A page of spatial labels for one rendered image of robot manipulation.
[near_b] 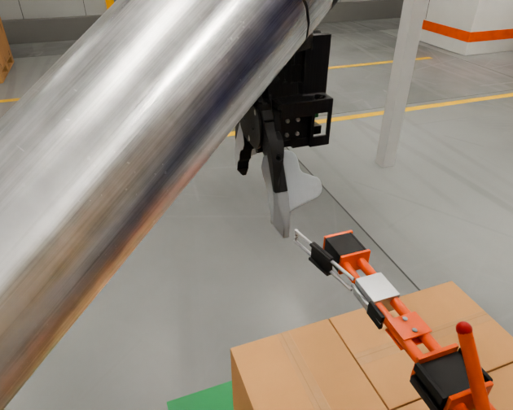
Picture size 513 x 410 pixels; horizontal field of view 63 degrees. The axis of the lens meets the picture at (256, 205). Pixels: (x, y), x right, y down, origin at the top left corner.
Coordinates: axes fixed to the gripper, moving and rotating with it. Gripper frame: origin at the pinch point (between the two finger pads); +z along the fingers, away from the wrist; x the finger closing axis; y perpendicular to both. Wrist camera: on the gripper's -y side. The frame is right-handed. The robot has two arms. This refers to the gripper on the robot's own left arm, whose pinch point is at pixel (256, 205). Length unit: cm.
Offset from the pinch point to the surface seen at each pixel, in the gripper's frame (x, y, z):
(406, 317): 0.7, 29.8, 32.0
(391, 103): 241, 203, 93
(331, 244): 24.0, 26.4, 31.4
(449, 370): -11.0, 29.7, 32.0
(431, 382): -12.3, 24.9, 31.3
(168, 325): 120, -9, 152
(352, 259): 19.1, 29.0, 32.5
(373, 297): 7.4, 26.9, 32.2
